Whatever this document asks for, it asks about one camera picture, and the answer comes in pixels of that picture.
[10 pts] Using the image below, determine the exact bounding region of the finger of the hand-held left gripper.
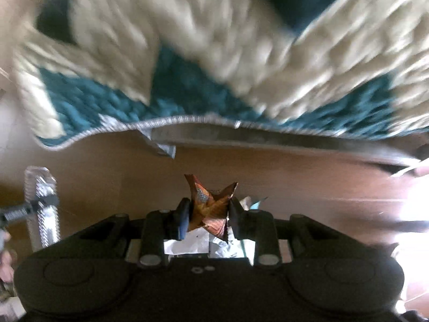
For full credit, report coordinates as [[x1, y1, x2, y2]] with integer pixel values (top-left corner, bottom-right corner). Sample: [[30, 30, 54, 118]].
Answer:
[[0, 196, 60, 225]]

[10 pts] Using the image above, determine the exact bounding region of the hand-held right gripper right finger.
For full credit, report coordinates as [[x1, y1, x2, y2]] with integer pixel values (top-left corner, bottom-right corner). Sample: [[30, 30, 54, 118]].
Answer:
[[228, 196, 337, 268]]

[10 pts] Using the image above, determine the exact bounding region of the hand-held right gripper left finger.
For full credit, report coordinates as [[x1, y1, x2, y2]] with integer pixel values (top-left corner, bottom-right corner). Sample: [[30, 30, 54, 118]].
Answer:
[[80, 197, 192, 269]]

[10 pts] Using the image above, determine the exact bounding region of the orange snack wrapper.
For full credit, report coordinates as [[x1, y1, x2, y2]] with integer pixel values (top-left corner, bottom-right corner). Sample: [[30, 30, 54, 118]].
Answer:
[[184, 173, 239, 243]]

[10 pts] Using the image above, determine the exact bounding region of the person's left hand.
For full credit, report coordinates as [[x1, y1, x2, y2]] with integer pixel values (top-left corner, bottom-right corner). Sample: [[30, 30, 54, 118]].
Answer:
[[0, 230, 18, 284]]

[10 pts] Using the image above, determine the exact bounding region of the white crumpled paper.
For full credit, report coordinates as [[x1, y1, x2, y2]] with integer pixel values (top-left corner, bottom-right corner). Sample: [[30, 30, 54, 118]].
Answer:
[[164, 196, 269, 259]]

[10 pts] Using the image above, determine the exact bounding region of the teal white zigzag blanket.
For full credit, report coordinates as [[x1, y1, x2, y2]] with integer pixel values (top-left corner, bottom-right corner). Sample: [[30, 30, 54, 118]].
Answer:
[[13, 0, 429, 151]]

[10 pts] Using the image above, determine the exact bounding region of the metal bed frame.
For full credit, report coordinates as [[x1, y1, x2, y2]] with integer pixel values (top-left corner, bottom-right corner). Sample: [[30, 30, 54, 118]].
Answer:
[[141, 123, 423, 169]]

